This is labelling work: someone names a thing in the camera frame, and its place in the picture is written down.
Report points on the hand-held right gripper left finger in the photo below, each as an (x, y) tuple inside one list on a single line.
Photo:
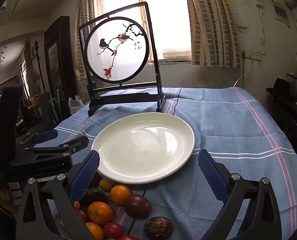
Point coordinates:
[(84, 173)]

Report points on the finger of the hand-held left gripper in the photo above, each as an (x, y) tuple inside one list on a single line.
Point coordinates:
[(47, 136), (63, 148)]

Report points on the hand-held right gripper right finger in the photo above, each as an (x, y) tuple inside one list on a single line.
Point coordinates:
[(213, 177)]

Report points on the small yellow fruit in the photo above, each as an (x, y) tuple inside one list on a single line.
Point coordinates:
[(62, 224), (106, 184)]

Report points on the orange tomato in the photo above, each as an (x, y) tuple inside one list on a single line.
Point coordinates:
[(76, 205), (120, 195)]

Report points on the red tomato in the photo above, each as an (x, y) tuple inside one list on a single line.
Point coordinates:
[(83, 215), (112, 230), (127, 238)]

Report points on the orange mandarin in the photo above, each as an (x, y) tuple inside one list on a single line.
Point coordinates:
[(100, 213), (94, 231)]

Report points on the white plate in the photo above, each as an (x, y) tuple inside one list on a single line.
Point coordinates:
[(143, 150)]

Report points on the wrinkled dark passion fruit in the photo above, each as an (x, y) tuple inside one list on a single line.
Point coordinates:
[(94, 197), (158, 227)]

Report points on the white plastic bag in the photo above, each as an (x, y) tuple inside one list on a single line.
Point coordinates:
[(74, 105)]

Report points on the blue checked tablecloth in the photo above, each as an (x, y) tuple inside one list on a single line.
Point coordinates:
[(226, 120)]

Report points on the dark wood framed painting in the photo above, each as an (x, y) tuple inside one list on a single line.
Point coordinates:
[(56, 67)]

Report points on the black desk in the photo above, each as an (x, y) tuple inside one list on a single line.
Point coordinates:
[(296, 125)]

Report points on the narrow brick pattern curtain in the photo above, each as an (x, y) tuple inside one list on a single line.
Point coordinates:
[(82, 42)]

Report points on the round bird painting table screen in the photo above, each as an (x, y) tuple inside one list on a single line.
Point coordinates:
[(118, 55)]

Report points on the black hat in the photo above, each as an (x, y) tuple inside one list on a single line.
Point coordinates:
[(281, 86)]

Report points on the white pipe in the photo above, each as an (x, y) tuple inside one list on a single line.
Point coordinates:
[(3, 5)]

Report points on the wide brick pattern curtain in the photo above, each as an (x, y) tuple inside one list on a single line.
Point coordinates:
[(208, 30)]

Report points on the window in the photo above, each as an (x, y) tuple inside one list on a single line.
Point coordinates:
[(168, 17)]

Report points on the wall socket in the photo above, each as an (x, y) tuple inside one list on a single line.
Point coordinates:
[(256, 55)]

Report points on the framed wall picture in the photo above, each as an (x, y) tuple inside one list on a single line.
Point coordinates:
[(281, 12)]

